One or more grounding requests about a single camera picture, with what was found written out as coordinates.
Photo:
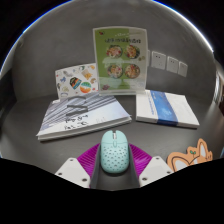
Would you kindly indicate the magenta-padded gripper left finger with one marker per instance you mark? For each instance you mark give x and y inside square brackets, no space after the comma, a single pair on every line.
[74,171]

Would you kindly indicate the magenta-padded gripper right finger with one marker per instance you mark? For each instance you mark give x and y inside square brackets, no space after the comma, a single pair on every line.
[154,170]

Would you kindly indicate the orange dog-shaped mouse pad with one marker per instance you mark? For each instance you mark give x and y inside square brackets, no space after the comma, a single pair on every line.
[186,159]

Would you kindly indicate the mint green computer mouse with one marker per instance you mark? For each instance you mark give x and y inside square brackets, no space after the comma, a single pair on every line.
[114,153]

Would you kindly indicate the large grey building-cover book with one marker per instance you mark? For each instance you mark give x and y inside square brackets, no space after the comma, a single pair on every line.
[81,115]

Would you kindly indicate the white book with blue band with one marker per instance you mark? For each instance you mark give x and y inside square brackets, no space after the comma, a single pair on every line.
[166,108]

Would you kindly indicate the white sticker sheet card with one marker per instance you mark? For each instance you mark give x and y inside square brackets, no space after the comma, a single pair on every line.
[76,81]

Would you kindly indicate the clear stand with green menu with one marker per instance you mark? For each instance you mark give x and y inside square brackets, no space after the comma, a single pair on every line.
[120,60]

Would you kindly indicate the white wall socket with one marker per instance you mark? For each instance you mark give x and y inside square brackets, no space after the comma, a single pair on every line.
[172,65]
[183,69]
[158,60]

